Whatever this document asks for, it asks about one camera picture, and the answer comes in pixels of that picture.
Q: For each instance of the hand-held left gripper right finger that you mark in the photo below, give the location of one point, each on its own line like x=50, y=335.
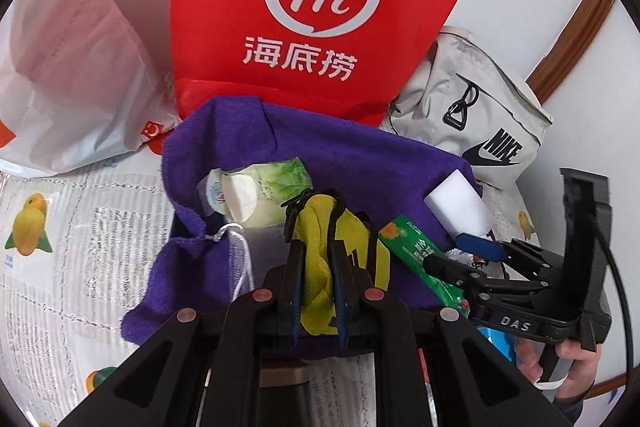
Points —
x=337, y=302

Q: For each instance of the brown wooden door frame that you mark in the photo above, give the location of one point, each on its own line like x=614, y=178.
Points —
x=575, y=37

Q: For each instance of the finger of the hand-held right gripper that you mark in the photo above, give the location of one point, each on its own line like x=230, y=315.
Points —
x=450, y=269
x=480, y=244

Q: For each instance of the person's right forearm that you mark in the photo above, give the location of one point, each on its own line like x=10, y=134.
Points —
x=580, y=408

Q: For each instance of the white sponge block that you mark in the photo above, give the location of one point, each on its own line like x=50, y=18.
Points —
x=460, y=202

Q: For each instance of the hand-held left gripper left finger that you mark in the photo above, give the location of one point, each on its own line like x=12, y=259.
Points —
x=295, y=302

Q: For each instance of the green sachet packet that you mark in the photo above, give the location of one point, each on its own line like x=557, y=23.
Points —
x=415, y=247

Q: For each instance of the fruit print tablecloth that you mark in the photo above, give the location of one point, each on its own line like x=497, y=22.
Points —
x=75, y=257

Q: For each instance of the white plastic shopping bag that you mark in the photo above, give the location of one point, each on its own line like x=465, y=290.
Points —
x=75, y=57

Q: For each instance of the green wet wipes pack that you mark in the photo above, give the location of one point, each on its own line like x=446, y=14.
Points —
x=260, y=192

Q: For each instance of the person's right hand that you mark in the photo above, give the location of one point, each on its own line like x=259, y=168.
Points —
x=580, y=372

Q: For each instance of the red paper bag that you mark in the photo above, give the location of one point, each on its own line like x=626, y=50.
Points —
x=250, y=57

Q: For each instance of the purple cloth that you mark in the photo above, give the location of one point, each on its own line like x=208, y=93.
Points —
x=350, y=157

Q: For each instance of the grey waist bag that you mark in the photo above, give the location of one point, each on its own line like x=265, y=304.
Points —
x=430, y=82

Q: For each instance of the blue tissue pack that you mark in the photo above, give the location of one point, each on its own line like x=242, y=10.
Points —
x=495, y=339

